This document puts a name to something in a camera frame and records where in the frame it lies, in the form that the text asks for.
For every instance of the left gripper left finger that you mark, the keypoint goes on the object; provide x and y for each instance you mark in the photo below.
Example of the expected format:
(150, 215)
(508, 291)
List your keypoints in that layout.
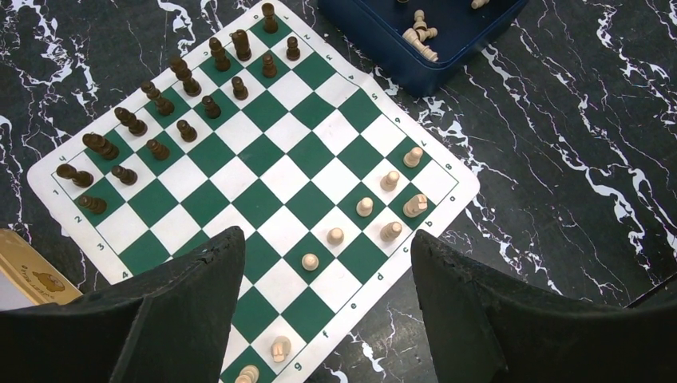
(168, 324)

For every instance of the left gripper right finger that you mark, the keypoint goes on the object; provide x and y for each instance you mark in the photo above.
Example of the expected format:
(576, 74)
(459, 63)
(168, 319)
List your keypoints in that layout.
(485, 326)

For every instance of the light wooden chess piece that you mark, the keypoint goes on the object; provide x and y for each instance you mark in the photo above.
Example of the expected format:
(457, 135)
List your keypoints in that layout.
(280, 349)

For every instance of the light bishop on board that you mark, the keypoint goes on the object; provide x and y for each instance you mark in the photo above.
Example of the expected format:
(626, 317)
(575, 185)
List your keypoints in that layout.
(390, 231)

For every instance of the light knight on board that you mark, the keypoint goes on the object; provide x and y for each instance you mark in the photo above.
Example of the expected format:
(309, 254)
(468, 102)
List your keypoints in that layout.
(415, 206)

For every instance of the light pawn on board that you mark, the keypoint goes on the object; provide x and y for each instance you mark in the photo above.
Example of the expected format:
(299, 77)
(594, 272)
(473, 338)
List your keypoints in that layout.
(389, 181)
(413, 157)
(335, 236)
(310, 262)
(365, 207)

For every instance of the dark chess pieces row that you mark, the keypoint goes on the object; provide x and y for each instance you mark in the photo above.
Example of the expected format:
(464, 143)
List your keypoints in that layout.
(238, 148)

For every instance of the green white chess board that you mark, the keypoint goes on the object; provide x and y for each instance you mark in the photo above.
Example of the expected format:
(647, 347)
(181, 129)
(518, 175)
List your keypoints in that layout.
(325, 175)

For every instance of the light pieces in tray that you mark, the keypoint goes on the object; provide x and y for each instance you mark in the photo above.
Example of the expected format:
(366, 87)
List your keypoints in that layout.
(417, 35)

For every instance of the gold metal tin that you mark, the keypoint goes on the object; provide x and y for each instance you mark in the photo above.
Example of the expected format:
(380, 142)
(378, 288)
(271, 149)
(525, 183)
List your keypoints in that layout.
(27, 279)

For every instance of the blue tray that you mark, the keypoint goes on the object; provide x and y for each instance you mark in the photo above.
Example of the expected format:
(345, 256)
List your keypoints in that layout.
(464, 28)

